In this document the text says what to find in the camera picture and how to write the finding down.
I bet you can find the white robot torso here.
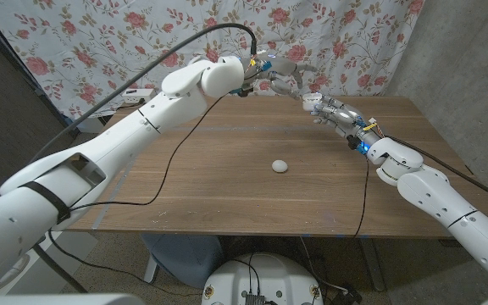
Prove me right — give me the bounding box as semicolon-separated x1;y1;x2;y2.
201;252;324;305

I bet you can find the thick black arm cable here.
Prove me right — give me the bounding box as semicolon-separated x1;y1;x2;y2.
27;23;258;294
385;135;488;208

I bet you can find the white power strip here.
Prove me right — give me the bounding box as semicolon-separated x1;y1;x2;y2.
121;87;158;105

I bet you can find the white AirPods case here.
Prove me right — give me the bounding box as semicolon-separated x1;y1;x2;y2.
302;92;324;112

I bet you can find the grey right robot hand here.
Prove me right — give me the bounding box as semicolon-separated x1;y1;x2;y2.
311;95;384;150

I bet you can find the white box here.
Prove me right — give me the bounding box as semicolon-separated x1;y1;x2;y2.
74;116;106;135

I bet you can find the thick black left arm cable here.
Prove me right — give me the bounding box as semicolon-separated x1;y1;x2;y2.
27;23;258;294

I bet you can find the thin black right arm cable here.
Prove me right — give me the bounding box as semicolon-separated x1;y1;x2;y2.
353;158;371;238

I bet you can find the black power adapter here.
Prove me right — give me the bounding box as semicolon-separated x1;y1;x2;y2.
331;286;363;305

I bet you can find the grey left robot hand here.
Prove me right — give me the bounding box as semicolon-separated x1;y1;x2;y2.
242;50;319;102

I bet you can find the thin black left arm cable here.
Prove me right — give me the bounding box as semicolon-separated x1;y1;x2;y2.
48;95;226;297

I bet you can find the floral backdrop cloth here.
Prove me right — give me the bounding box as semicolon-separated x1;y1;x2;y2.
0;0;426;120

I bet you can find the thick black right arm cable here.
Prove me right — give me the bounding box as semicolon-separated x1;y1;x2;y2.
385;135;488;208

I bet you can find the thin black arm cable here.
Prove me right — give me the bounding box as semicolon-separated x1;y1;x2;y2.
353;158;371;238
48;95;226;297

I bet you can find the grey table leg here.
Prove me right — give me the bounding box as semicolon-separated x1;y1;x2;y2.
360;236;387;293

